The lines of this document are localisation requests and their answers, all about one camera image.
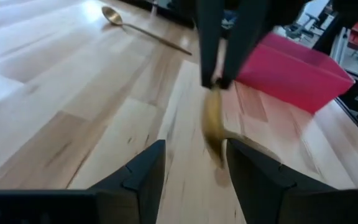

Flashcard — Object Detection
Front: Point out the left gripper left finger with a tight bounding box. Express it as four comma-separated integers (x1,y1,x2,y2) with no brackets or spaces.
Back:
0,139,167,224

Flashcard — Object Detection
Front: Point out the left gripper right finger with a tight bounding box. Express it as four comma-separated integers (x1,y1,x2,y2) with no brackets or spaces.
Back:
227,139,358,224

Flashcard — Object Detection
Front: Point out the pink plastic bin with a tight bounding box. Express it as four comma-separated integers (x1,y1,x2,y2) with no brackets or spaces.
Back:
235,32,356,114

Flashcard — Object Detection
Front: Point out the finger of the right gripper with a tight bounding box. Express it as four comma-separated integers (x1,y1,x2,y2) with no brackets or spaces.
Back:
221,0,309,90
196,0,223,89

